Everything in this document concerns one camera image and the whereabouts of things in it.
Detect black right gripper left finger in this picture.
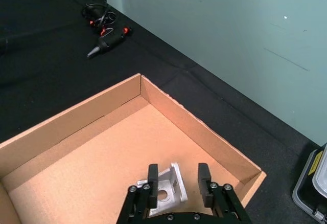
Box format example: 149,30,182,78
116,164,159,224

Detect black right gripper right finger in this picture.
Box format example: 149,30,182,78
198,163,252,224

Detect shallow brown cardboard tray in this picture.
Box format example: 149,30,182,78
0,73,267,224

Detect black table cloth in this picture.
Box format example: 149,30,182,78
0,0,327,224

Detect silver metal corner bracket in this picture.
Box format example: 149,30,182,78
137,162,189,218

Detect black corded tool orange parts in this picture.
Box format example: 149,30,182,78
81,0,133,60

